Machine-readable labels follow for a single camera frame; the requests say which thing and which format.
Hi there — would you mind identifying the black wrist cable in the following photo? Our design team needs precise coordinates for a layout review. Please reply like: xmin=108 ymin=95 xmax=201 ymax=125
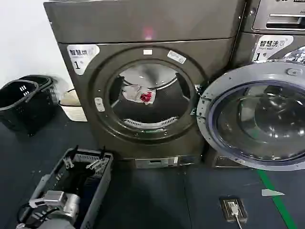
xmin=16 ymin=201 xmax=57 ymax=226

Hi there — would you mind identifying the black floor socket box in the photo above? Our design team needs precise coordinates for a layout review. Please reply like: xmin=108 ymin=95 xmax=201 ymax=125
xmin=218 ymin=196 xmax=248 ymax=221

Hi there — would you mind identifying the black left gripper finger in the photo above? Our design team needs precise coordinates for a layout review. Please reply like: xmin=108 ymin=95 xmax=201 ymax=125
xmin=85 ymin=145 xmax=107 ymax=172
xmin=62 ymin=145 xmax=79 ymax=169

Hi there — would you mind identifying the white plug with cable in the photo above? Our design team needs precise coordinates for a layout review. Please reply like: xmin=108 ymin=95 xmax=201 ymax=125
xmin=227 ymin=201 xmax=243 ymax=229

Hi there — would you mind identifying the white cloth with red print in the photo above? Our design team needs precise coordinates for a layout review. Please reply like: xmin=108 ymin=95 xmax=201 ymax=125
xmin=122 ymin=83 xmax=158 ymax=106

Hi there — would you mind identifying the black plastic basket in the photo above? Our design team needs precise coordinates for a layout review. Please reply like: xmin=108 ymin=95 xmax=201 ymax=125
xmin=0 ymin=80 xmax=55 ymax=137
xmin=18 ymin=74 xmax=61 ymax=106

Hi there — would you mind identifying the grey machine with drawer handle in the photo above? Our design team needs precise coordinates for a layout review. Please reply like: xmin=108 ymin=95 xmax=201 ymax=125
xmin=244 ymin=0 xmax=305 ymax=34

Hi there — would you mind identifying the green floor tape line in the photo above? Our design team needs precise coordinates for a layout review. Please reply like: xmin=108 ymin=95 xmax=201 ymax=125
xmin=258 ymin=168 xmax=296 ymax=229

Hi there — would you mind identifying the round glass dryer door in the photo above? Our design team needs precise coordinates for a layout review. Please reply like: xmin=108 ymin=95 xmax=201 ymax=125
xmin=196 ymin=61 xmax=305 ymax=171

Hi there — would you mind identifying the grey dryer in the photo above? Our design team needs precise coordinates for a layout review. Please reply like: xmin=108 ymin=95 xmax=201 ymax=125
xmin=43 ymin=0 xmax=247 ymax=169

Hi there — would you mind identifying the white plastic bin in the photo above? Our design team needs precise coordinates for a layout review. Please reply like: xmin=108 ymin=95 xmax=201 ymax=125
xmin=58 ymin=88 xmax=89 ymax=123

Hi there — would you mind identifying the grey floor tape piece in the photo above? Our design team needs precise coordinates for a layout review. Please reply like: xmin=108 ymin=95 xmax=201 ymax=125
xmin=261 ymin=188 xmax=285 ymax=197

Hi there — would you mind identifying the grey washer with label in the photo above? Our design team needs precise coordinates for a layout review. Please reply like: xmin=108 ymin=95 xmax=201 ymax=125
xmin=204 ymin=31 xmax=305 ymax=169

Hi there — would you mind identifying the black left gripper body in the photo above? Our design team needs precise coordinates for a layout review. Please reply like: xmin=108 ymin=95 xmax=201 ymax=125
xmin=62 ymin=166 xmax=98 ymax=199

